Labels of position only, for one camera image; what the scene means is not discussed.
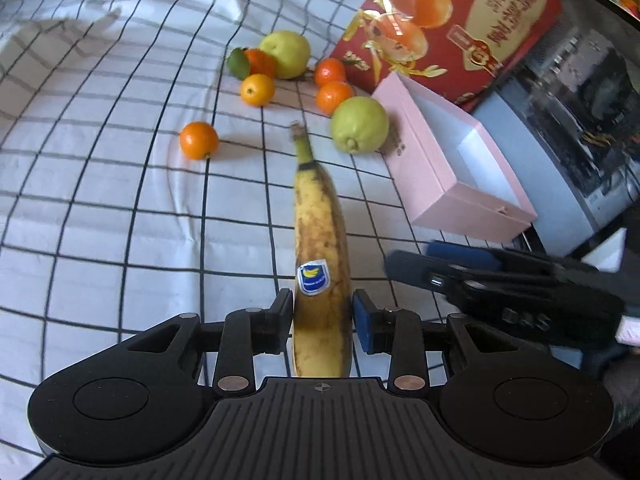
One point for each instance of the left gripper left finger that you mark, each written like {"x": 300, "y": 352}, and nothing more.
{"x": 244, "y": 334}

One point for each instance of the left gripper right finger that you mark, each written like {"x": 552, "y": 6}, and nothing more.
{"x": 401, "y": 334}

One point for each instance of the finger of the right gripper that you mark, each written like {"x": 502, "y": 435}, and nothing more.
{"x": 424, "y": 272}
{"x": 490, "y": 259}

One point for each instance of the spotted yellow banana with sticker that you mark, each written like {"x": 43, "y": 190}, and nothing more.
{"x": 322, "y": 318}

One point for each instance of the green pear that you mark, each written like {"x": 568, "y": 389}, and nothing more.
{"x": 360, "y": 125}

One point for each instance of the lone orange tangerine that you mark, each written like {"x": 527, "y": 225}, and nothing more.
{"x": 198, "y": 140}

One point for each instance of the small yellow-orange citrus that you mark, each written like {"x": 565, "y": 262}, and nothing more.
{"x": 257, "y": 90}

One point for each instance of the tangerine with green leaf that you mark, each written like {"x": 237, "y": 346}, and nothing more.
{"x": 243, "y": 62}

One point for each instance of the yellow-green pear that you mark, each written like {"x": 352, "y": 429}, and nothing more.
{"x": 291, "y": 51}

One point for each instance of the pink cardboard box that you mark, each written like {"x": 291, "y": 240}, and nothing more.
{"x": 449, "y": 173}

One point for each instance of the computer case glass panel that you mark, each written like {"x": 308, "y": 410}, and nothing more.
{"x": 567, "y": 119}

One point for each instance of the red egg packaging bag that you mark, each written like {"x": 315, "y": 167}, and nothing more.
{"x": 456, "y": 48}

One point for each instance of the white black-grid tablecloth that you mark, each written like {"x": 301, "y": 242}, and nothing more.
{"x": 107, "y": 229}

